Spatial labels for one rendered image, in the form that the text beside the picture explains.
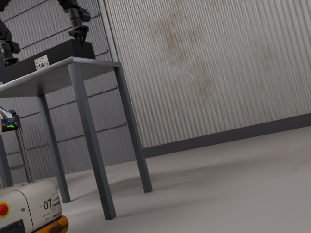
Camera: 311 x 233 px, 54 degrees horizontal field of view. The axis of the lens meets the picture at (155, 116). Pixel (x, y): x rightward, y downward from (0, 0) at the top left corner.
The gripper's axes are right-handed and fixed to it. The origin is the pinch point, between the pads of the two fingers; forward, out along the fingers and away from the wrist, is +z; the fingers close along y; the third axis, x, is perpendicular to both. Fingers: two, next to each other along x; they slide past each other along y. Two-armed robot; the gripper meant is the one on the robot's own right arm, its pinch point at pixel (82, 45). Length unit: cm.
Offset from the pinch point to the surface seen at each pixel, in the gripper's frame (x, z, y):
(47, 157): -170, 65, 221
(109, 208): 21, 84, -6
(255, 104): -186, 62, -57
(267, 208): 26, 90, -77
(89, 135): 20, 48, -5
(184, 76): -185, 14, 9
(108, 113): -175, 31, 111
